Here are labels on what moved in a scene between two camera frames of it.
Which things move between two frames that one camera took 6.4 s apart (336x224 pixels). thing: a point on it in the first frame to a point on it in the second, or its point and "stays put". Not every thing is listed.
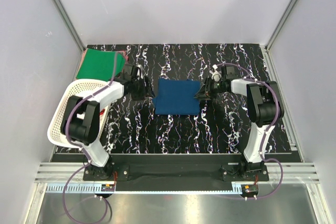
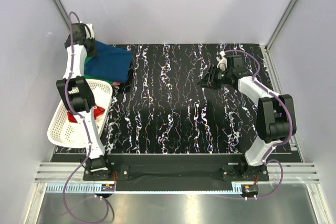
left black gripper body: x=139 y=91 to x=92 y=52
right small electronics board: x=250 y=189 stays put
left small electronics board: x=107 y=188 stays put
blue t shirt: x=177 y=96 to x=112 y=64
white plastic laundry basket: x=80 y=87 stays put
